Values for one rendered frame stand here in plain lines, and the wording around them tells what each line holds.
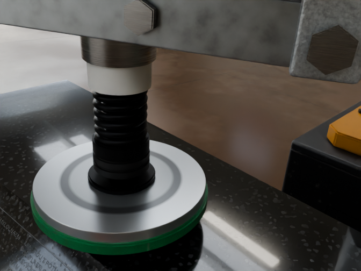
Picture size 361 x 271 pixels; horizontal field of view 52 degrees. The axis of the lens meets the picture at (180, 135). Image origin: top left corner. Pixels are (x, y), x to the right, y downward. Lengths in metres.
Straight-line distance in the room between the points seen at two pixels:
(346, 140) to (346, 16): 0.72
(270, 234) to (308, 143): 0.52
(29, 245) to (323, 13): 0.42
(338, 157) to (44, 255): 0.69
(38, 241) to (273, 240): 0.29
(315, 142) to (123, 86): 0.69
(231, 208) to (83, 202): 0.21
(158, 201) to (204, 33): 0.20
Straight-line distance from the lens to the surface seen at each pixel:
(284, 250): 0.48
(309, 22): 0.28
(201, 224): 0.49
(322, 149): 0.97
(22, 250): 0.53
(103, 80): 0.39
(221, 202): 0.53
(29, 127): 0.76
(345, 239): 0.53
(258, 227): 0.50
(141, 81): 0.39
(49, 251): 0.50
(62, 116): 0.79
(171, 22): 0.32
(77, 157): 0.52
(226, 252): 0.46
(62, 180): 0.48
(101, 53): 0.38
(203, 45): 0.32
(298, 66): 0.29
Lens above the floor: 1.16
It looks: 26 degrees down
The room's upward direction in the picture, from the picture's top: 3 degrees clockwise
